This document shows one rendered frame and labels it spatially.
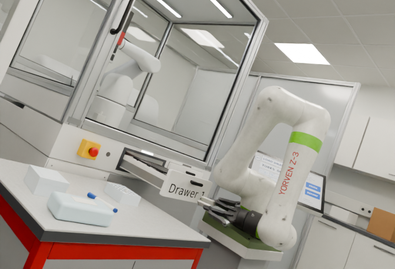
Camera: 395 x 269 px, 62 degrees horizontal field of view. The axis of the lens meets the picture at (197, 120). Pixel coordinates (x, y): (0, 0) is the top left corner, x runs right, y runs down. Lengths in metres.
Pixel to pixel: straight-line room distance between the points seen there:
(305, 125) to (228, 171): 0.38
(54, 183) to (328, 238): 3.55
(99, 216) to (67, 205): 0.09
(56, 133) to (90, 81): 0.25
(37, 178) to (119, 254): 0.30
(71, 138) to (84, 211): 0.60
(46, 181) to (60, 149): 0.44
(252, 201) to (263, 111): 0.42
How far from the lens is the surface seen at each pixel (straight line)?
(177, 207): 1.98
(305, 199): 2.24
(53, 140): 1.44
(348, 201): 4.88
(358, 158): 4.61
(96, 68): 1.44
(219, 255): 1.50
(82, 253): 0.91
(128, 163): 1.57
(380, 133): 4.63
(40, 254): 0.86
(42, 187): 1.03
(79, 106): 1.43
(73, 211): 0.89
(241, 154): 1.36
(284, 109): 1.23
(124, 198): 1.25
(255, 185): 1.45
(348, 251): 4.14
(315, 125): 1.25
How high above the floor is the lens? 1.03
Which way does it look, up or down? 5 degrees up
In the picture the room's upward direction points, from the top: 22 degrees clockwise
